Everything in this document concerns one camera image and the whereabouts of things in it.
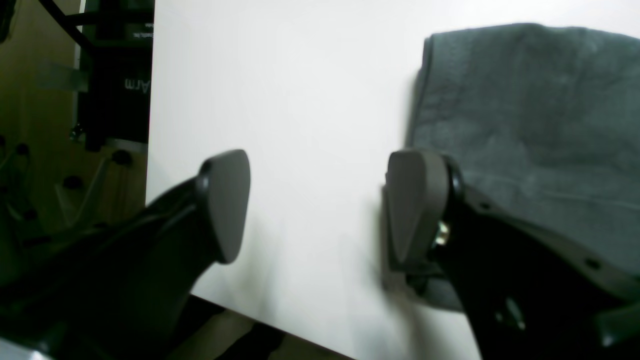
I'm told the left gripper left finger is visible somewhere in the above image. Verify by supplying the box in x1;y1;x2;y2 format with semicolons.
0;149;251;360

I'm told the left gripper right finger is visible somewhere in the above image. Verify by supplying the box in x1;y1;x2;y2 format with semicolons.
385;149;639;360

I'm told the grey T-shirt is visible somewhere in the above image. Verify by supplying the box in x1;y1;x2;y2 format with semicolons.
405;22;640;311

